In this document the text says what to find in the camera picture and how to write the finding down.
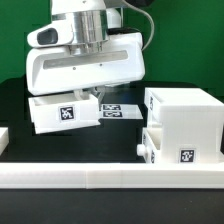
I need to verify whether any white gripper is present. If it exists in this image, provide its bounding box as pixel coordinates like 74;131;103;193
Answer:
26;32;145;102

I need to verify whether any white drawer box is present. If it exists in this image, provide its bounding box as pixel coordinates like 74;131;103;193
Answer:
28;92;100;134
137;127;162;164

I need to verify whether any white front drawer box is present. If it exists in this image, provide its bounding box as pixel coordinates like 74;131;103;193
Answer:
137;127;162;164

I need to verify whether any white drawer cabinet frame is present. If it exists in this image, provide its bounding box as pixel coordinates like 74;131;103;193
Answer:
143;87;224;164

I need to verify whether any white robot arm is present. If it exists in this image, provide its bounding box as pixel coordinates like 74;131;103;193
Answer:
26;0;149;96

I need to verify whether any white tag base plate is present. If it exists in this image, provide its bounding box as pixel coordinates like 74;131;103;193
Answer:
100;104;143;120

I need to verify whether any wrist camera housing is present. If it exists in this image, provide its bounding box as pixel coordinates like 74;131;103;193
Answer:
27;22;74;48

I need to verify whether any white front fence wall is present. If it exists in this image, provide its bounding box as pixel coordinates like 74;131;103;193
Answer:
0;163;224;189

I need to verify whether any white fence wall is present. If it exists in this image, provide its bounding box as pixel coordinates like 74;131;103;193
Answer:
0;127;9;155
0;163;224;189

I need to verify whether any black cable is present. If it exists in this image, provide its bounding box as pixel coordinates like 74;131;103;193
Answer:
121;0;156;53

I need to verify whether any white left fence wall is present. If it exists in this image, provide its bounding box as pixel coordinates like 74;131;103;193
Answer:
0;127;9;155

